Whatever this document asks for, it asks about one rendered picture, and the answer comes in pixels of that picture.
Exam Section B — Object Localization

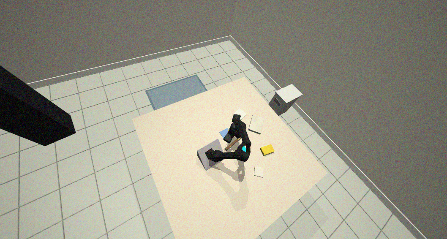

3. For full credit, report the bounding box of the yellow flat block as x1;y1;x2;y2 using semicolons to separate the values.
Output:
260;144;274;156

